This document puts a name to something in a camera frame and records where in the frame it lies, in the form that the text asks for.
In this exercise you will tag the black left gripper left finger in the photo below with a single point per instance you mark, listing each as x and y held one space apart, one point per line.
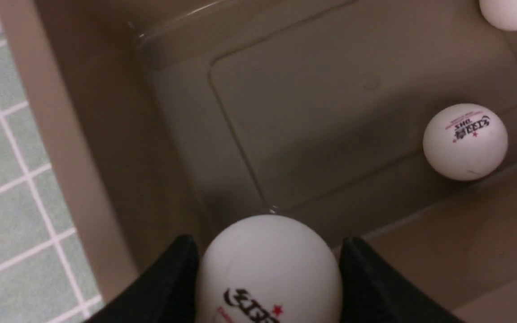
164 293

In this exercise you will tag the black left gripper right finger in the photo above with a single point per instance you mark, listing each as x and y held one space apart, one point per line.
375 292

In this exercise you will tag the white ball with logo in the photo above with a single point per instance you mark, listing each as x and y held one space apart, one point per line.
268 269

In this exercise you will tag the green checked tablecloth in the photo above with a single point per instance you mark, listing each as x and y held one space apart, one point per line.
45 276

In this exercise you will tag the olive green plastic bin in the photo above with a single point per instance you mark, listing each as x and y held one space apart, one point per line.
169 117

